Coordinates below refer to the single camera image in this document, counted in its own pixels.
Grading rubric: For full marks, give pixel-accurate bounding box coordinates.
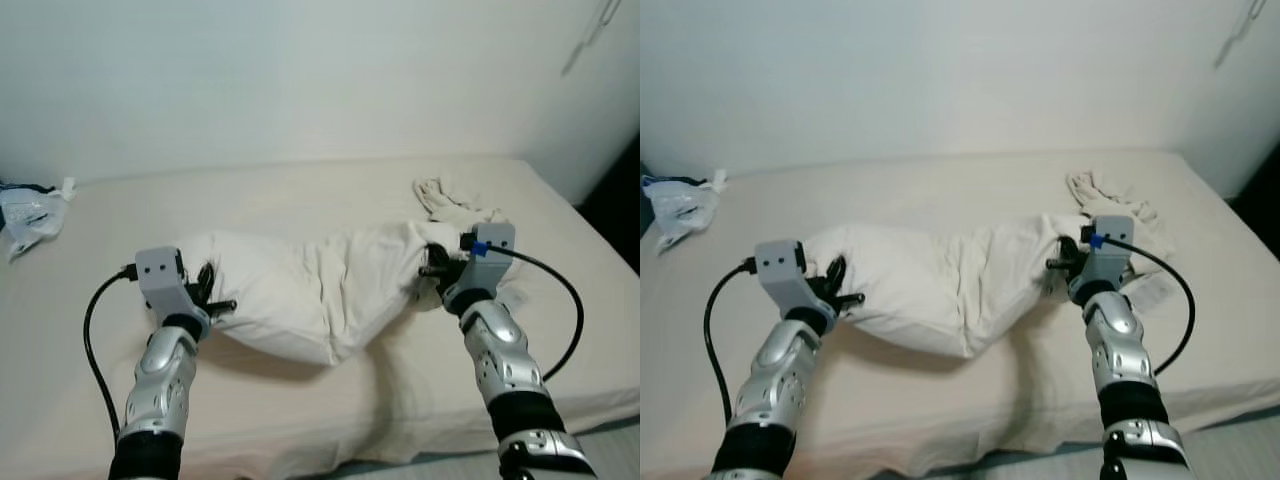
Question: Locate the white pillow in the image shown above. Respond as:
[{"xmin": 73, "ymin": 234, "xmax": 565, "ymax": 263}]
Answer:
[
  {"xmin": 180, "ymin": 219, "xmax": 471, "ymax": 367},
  {"xmin": 805, "ymin": 213, "xmax": 1093, "ymax": 359}
]

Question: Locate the crumpled beige towel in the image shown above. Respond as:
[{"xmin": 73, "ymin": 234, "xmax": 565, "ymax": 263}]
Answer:
[
  {"xmin": 1064, "ymin": 167, "xmax": 1176, "ymax": 261},
  {"xmin": 412, "ymin": 176, "xmax": 513, "ymax": 227}
]

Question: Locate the bed with pale sheet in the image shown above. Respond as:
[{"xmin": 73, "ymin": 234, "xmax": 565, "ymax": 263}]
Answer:
[
  {"xmin": 0, "ymin": 154, "xmax": 641, "ymax": 480},
  {"xmin": 640, "ymin": 148, "xmax": 1280, "ymax": 480}
]

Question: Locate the clear plastic bag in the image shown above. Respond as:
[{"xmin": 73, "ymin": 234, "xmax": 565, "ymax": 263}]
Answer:
[
  {"xmin": 0, "ymin": 178, "xmax": 78, "ymax": 263},
  {"xmin": 642, "ymin": 170, "xmax": 728, "ymax": 253}
]

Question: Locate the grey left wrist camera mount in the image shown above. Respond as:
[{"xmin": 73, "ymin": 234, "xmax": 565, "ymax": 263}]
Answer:
[
  {"xmin": 135, "ymin": 246, "xmax": 191, "ymax": 323},
  {"xmin": 754, "ymin": 240, "xmax": 811, "ymax": 313}
]

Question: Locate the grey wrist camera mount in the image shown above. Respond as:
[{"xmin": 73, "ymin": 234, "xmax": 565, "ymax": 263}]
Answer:
[
  {"xmin": 460, "ymin": 222, "xmax": 518, "ymax": 301},
  {"xmin": 135, "ymin": 246, "xmax": 191, "ymax": 323},
  {"xmin": 754, "ymin": 240, "xmax": 811, "ymax": 313},
  {"xmin": 1080, "ymin": 215, "xmax": 1136, "ymax": 291}
]

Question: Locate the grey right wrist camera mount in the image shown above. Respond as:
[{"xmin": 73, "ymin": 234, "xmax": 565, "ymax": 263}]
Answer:
[
  {"xmin": 460, "ymin": 222, "xmax": 518, "ymax": 301},
  {"xmin": 1080, "ymin": 215, "xmax": 1136, "ymax": 291}
]

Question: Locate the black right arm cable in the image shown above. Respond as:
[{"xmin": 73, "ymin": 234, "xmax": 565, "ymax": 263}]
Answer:
[
  {"xmin": 478, "ymin": 244, "xmax": 585, "ymax": 383},
  {"xmin": 1095, "ymin": 236, "xmax": 1197, "ymax": 376}
]

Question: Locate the grey wardrobe handle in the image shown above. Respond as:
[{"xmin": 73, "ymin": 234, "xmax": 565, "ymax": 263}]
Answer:
[
  {"xmin": 1213, "ymin": 0, "xmax": 1267, "ymax": 71},
  {"xmin": 561, "ymin": 0, "xmax": 623, "ymax": 77}
]

